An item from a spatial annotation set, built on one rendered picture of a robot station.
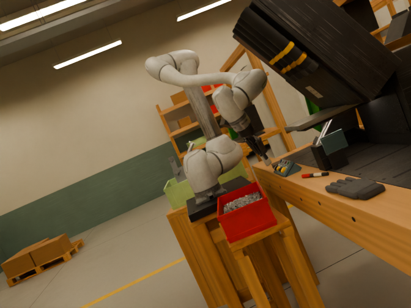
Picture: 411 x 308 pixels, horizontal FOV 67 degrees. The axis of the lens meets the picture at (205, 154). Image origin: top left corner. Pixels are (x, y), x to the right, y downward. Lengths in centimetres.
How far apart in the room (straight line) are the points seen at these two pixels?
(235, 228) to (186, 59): 101
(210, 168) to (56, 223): 754
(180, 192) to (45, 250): 458
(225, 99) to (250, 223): 53
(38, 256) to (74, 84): 431
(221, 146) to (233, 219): 62
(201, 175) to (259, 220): 53
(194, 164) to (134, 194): 684
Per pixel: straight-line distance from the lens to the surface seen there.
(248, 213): 124
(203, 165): 167
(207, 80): 156
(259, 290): 135
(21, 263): 684
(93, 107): 855
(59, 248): 647
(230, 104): 136
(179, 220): 227
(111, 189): 851
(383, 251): 95
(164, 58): 178
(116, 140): 840
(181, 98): 789
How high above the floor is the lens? 127
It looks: 5 degrees down
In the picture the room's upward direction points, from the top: 24 degrees counter-clockwise
